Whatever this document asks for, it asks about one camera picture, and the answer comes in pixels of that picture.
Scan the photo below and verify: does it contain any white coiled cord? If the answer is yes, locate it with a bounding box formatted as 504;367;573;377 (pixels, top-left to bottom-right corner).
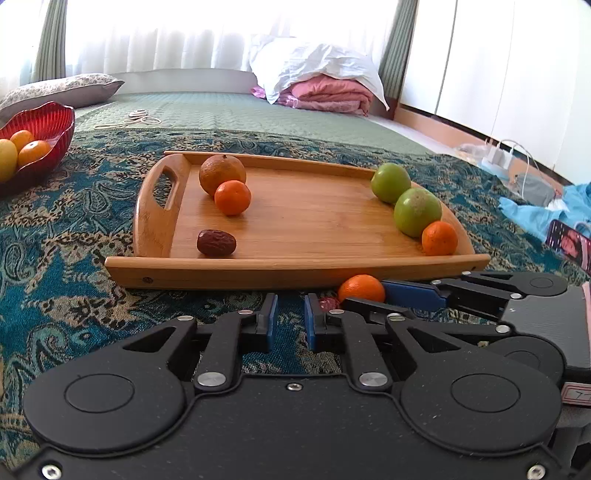
94;108;164;130

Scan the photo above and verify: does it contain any dark red date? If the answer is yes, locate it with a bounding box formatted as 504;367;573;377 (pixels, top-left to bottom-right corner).
318;296;339;312
197;229;238;258

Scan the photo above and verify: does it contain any large blemished green apple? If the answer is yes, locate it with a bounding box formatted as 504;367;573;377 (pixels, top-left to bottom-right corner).
394;187;443;238

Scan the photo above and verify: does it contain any white sheer curtain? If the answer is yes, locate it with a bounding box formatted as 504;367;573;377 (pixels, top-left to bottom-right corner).
1;1;398;93

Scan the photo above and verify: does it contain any large dull orange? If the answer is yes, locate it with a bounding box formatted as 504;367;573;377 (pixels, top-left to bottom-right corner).
198;154;246;197

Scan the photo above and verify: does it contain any red glass fruit bowl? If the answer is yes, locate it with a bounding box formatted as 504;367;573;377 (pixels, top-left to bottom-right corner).
1;101;75;197

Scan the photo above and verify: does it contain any green curtain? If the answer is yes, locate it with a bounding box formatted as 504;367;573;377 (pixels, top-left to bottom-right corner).
32;0;68;82
379;0;419;101

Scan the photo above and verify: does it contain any mandarin in bowl front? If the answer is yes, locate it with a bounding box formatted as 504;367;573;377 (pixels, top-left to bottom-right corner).
18;140;51;168

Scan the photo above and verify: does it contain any mandarin in bowl back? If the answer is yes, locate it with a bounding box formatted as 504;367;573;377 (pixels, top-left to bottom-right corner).
10;129;35;152

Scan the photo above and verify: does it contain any mandarin in bowl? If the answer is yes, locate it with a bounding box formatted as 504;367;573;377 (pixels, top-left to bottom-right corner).
10;129;35;152
18;140;51;168

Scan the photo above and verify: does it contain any floral grey pillow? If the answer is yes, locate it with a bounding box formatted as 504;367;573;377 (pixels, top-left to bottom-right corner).
1;73;124;123

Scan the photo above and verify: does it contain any green curtain right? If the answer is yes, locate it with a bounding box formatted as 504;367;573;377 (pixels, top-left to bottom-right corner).
379;0;419;101

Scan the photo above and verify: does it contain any light blue cloth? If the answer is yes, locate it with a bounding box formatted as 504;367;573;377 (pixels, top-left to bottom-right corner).
499;183;591;241

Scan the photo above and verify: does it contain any white charger with cable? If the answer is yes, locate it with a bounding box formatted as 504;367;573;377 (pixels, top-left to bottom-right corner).
478;139;540;183

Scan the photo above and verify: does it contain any grey pouch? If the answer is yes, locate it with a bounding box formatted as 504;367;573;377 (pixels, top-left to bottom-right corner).
514;173;556;207

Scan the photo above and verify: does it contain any yellow mango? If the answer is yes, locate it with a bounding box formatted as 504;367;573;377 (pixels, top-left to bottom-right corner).
0;139;18;183

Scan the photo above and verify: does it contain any white pillow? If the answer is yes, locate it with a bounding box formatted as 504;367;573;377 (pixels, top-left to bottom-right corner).
249;37;387;104

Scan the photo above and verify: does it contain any teal paisley cloth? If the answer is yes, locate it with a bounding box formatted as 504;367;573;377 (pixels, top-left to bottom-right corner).
1;129;587;469

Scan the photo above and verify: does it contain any green curtain left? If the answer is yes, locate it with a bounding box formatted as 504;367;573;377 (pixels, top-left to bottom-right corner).
32;0;68;82

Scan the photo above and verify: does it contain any folded pink blanket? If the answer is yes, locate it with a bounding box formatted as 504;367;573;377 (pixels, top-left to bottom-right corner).
276;75;374;116

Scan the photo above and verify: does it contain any small green apple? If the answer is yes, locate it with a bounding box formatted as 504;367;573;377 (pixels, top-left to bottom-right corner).
370;163;412;204

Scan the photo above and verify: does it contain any bright orange mandarin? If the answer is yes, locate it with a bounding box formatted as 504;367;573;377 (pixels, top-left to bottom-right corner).
214;180;252;216

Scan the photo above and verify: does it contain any smartphone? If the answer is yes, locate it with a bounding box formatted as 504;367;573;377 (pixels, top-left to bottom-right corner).
545;219;591;274

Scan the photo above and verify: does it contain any wooden serving tray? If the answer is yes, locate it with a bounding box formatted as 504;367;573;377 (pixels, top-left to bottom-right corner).
105;151;490;290

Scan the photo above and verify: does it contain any green quilted mat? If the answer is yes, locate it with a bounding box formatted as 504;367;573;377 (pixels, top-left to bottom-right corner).
75;92;432;155

